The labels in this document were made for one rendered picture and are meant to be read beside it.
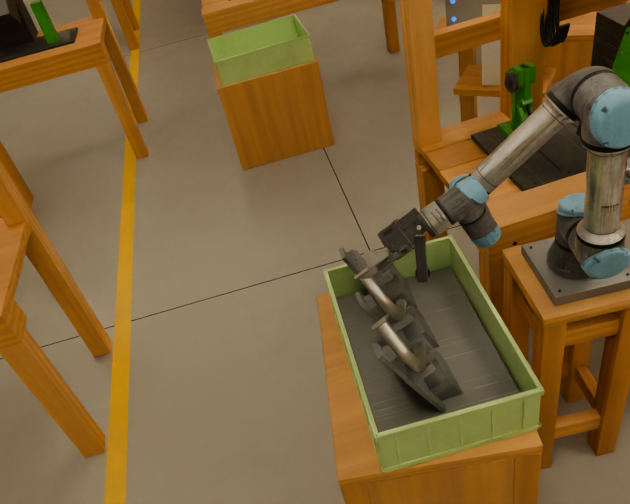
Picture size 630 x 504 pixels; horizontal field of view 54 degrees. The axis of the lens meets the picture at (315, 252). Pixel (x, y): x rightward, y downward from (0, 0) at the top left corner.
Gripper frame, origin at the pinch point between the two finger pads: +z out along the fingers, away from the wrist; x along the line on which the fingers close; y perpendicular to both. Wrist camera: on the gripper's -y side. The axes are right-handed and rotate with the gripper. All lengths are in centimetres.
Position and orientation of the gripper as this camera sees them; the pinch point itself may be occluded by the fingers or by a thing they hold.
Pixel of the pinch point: (368, 277)
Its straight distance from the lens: 156.3
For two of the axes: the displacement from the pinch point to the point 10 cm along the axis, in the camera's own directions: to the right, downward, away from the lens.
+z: -7.9, 5.8, 2.1
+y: -5.7, -8.1, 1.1
